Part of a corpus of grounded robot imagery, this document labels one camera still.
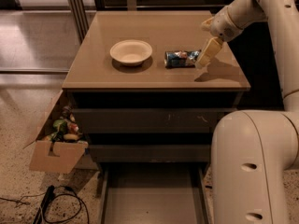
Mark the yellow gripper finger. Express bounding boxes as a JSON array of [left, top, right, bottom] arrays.
[[195, 37, 223, 68], [201, 17, 214, 32]]

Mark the blue silver redbull can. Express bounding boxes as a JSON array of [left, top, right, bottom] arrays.
[[164, 50, 200, 68]]

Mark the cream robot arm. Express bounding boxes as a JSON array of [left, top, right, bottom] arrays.
[[196, 0, 299, 224]]

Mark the grey drawer cabinet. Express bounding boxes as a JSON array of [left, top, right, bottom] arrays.
[[62, 10, 251, 173]]

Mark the grey middle drawer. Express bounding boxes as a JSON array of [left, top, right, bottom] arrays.
[[89, 145, 211, 162]]

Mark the grey top drawer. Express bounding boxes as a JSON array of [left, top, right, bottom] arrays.
[[73, 108, 232, 133]]

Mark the grey open bottom drawer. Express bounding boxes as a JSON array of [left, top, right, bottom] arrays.
[[97, 163, 212, 224]]

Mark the white paper bowl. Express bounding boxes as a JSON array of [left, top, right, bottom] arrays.
[[109, 40, 152, 66]]

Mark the red toy item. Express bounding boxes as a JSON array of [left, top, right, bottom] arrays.
[[67, 123, 78, 134]]

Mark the green toy item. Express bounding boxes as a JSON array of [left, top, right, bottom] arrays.
[[53, 119, 67, 133]]

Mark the yellow banana toy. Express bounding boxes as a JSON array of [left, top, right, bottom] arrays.
[[64, 133, 79, 141]]

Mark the cardboard box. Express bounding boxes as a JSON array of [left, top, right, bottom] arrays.
[[27, 91, 88, 174]]

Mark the black power strip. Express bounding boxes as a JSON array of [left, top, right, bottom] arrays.
[[32, 186, 54, 224]]

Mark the black looped cable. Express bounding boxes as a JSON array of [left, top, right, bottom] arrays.
[[42, 186, 91, 224]]

